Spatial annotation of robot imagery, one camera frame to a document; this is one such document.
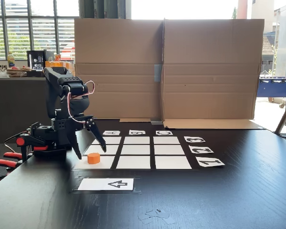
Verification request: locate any round orange token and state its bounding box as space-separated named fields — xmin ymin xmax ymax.
xmin=87 ymin=153 xmax=101 ymax=165

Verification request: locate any white grid sheet black tape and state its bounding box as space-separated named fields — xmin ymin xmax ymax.
xmin=72 ymin=135 xmax=194 ymax=170

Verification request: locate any black red table clamp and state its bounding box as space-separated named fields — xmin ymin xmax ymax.
xmin=15 ymin=135 xmax=50 ymax=164
xmin=0 ymin=152 xmax=23 ymax=181

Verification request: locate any white arrow paper sheet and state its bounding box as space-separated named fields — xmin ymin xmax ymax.
xmin=77 ymin=177 xmax=134 ymax=191

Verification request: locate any black mini fridge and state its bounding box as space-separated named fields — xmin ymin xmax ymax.
xmin=26 ymin=50 xmax=54 ymax=72

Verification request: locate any dark grey counter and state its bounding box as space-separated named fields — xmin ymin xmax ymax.
xmin=0 ymin=76 xmax=74 ymax=145

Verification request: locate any wooden fruit tray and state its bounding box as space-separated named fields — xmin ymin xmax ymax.
xmin=6 ymin=66 xmax=33 ymax=78

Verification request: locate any brown cardboard screen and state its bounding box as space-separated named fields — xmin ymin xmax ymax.
xmin=162 ymin=18 xmax=265 ymax=130
xmin=73 ymin=18 xmax=164 ymax=123

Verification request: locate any yellow bottle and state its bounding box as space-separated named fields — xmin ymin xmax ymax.
xmin=7 ymin=52 xmax=16 ymax=68

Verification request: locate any paper label number 3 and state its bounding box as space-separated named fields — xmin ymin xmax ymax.
xmin=184 ymin=136 xmax=204 ymax=143

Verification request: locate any clear tape scrap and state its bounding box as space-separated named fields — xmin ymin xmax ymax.
xmin=137 ymin=208 xmax=177 ymax=225

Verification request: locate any paper label number 2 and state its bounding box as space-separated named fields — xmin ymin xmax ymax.
xmin=188 ymin=146 xmax=215 ymax=154

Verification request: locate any paper label number 1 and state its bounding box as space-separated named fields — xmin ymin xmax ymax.
xmin=195 ymin=156 xmax=225 ymax=168

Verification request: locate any blue foosball table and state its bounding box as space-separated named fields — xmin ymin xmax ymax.
xmin=256 ymin=75 xmax=286 ymax=109

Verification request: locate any red white servo cable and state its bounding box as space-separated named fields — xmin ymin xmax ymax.
xmin=67 ymin=80 xmax=95 ymax=124

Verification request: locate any thin dark power cable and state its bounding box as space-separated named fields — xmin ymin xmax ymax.
xmin=3 ymin=130 xmax=31 ymax=153

